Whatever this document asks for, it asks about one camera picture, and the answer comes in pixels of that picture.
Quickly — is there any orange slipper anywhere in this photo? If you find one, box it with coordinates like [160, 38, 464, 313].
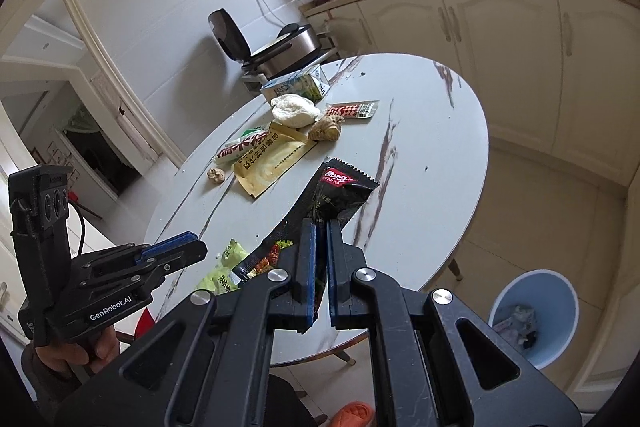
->
[330, 401, 376, 427]

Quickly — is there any ginger root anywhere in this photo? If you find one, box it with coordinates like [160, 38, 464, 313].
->
[306, 116, 345, 142]

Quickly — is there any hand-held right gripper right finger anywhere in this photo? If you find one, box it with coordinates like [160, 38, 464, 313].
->
[326, 217, 583, 427]

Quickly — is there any red white striped wrapper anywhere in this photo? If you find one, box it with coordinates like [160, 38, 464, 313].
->
[215, 127, 273, 165]

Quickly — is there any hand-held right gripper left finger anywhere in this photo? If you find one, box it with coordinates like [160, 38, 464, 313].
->
[54, 217, 318, 427]

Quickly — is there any green white milk carton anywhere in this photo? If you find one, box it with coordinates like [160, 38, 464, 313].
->
[260, 63, 331, 104]

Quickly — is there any black snack wrapper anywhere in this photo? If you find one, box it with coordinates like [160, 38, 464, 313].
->
[231, 157, 379, 283]

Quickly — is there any white steamed bun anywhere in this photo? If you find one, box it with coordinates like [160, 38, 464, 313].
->
[271, 94, 321, 128]

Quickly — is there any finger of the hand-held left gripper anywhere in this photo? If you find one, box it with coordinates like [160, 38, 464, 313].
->
[135, 231, 209, 280]

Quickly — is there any blue trash bin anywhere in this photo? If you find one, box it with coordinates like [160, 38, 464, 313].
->
[487, 270, 580, 370]

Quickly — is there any round marble table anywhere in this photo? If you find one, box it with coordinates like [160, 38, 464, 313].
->
[142, 53, 490, 368]

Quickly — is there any yellow packet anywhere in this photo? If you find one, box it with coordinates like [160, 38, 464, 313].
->
[234, 122, 318, 200]

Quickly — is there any red stool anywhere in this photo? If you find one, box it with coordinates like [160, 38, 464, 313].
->
[134, 307, 157, 338]

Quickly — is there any person's left hand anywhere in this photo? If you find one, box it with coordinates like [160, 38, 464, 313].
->
[32, 327, 121, 378]

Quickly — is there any black cable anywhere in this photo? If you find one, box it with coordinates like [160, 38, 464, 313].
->
[67, 202, 87, 258]

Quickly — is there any green wrapper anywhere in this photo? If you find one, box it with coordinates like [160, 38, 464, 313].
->
[197, 238, 251, 295]

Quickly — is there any person's left forearm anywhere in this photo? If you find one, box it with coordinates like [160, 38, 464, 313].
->
[22, 357, 96, 413]

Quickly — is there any black silver rice cooker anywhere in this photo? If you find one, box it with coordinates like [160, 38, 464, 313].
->
[207, 8, 321, 80]

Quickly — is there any white panelled door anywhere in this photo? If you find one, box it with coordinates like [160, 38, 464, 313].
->
[90, 69, 166, 160]

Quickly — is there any red white sachet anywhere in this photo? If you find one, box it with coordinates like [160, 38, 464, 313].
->
[325, 102, 379, 120]

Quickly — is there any white door frame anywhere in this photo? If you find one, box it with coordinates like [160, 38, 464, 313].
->
[0, 0, 190, 228]

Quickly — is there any white storage cart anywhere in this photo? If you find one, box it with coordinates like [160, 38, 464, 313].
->
[240, 32, 338, 92]

